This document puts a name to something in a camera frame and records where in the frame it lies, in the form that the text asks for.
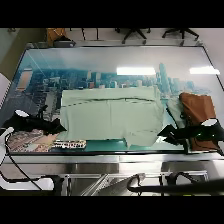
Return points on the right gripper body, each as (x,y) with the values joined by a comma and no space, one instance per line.
(176,135)

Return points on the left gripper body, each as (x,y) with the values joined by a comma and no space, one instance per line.
(46,126)

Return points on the pale green shirt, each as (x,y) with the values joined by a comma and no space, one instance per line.
(110,116)

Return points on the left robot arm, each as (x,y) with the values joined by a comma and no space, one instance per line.
(23,123)

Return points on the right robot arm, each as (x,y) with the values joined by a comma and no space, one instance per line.
(206,131)

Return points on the pale green garment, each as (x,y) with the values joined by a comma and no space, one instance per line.
(174,111)

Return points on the brown garment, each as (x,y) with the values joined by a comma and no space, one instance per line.
(198,106)

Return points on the black office chair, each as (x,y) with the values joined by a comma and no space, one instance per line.
(181,32)
(133,32)

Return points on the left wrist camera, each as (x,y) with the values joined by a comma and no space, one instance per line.
(42,111)

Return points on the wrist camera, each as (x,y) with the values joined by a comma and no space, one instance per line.
(183,116)
(42,111)

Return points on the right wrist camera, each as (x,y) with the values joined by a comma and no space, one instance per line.
(183,116)

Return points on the silver frame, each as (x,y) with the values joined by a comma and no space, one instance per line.
(100,160)

